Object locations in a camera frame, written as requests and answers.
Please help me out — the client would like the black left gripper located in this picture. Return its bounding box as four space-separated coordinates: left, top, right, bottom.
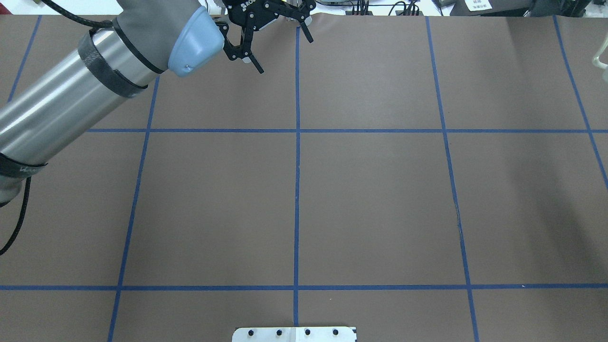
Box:
218 0 316 74

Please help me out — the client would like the brown paper table cover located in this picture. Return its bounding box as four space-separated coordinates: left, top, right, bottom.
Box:
1 14 607 342

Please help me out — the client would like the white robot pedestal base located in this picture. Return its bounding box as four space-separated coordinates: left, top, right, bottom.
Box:
231 325 358 342

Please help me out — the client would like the black braided left cable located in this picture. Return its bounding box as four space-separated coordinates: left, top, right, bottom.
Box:
0 177 32 256

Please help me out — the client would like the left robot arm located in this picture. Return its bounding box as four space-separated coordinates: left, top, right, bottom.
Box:
0 0 317 206

